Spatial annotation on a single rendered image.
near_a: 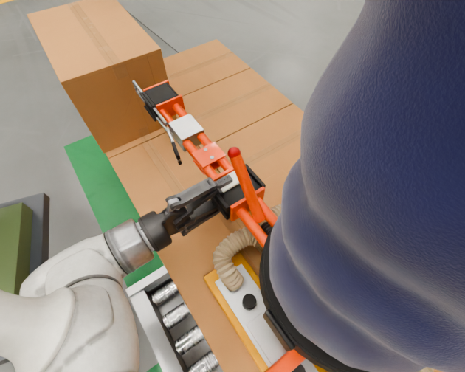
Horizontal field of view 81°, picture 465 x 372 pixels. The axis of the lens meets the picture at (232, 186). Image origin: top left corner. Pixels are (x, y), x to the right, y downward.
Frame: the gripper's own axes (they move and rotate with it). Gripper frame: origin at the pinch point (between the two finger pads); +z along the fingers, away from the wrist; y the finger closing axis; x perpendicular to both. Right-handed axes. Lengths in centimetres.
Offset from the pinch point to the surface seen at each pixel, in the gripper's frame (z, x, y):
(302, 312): -10.3, 26.9, -21.7
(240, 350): -15.8, 25.5, 12.4
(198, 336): -24, 14, 52
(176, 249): -16.3, 0.4, 12.4
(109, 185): -31, -106, 107
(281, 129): 60, -43, 54
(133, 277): -42, -39, 107
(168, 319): -29, 4, 52
